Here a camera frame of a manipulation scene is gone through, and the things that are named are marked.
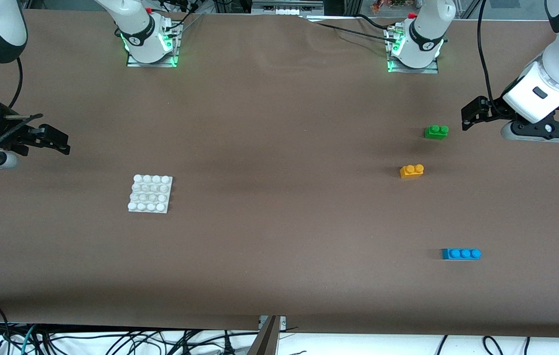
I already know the white studded base plate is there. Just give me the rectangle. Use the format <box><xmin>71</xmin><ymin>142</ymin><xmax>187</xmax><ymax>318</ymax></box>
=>
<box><xmin>127</xmin><ymin>174</ymin><xmax>174</xmax><ymax>214</ymax></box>

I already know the green two-stud block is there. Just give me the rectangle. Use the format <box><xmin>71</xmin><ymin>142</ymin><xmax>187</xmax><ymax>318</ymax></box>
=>
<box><xmin>424</xmin><ymin>124</ymin><xmax>449</xmax><ymax>140</ymax></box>

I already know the blue three-stud block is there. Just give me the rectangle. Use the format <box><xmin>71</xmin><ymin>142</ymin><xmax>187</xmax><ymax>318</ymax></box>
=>
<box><xmin>441</xmin><ymin>248</ymin><xmax>482</xmax><ymax>260</ymax></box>

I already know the white power strip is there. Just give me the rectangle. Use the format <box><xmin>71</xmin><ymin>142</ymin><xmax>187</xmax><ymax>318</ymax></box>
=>
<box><xmin>251</xmin><ymin>0</ymin><xmax>325</xmax><ymax>15</ymax></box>

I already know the brown table cover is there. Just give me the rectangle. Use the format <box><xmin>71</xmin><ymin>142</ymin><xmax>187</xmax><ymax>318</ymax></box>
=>
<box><xmin>0</xmin><ymin>9</ymin><xmax>559</xmax><ymax>340</ymax></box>

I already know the grey metal beam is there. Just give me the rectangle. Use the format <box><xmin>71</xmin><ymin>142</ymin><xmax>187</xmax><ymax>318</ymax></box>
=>
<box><xmin>246</xmin><ymin>317</ymin><xmax>281</xmax><ymax>355</ymax></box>

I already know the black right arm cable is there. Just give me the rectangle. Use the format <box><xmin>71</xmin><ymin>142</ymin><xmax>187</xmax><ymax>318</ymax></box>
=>
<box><xmin>0</xmin><ymin>57</ymin><xmax>44</xmax><ymax>163</ymax></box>

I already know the black base cable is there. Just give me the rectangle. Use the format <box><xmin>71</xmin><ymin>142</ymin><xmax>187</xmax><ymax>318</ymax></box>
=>
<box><xmin>315</xmin><ymin>22</ymin><xmax>398</xmax><ymax>39</ymax></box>
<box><xmin>158</xmin><ymin>0</ymin><xmax>206</xmax><ymax>35</ymax></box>
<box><xmin>356</xmin><ymin>14</ymin><xmax>396</xmax><ymax>30</ymax></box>

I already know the teal floor cable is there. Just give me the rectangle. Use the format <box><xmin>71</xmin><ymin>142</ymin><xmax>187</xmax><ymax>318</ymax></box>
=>
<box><xmin>5</xmin><ymin>324</ymin><xmax>38</xmax><ymax>355</ymax></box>

